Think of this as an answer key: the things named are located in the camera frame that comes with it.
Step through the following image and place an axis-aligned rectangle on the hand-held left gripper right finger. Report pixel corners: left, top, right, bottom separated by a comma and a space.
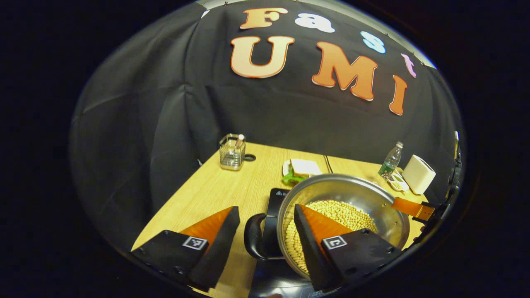
293, 203, 403, 293

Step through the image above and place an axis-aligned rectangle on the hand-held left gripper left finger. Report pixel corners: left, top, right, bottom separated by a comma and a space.
130, 206, 241, 293

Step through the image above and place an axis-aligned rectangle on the black induction cooktop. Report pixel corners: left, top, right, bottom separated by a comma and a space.
248, 188, 332, 298

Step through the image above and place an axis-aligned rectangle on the steel pot with black handle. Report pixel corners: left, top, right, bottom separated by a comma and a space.
243, 173, 411, 283

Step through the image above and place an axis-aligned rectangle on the white divided bean dish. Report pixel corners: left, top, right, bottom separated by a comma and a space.
387, 172, 410, 193

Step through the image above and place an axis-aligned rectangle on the white toaster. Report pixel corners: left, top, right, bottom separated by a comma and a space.
402, 155, 436, 195

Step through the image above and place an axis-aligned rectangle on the clear plastic water bottle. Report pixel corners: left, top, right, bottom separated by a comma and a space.
378, 142, 404, 179

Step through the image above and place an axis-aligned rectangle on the pile of soybeans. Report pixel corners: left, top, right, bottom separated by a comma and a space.
284, 200, 378, 276

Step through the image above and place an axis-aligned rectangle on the sandwich with lettuce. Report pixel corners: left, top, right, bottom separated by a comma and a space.
283, 159, 323, 185

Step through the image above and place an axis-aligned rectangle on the black backdrop cloth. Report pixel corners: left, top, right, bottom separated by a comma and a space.
70, 0, 462, 249

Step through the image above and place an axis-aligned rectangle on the wire utensil holder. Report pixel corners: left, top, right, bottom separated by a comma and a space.
219, 133, 246, 171

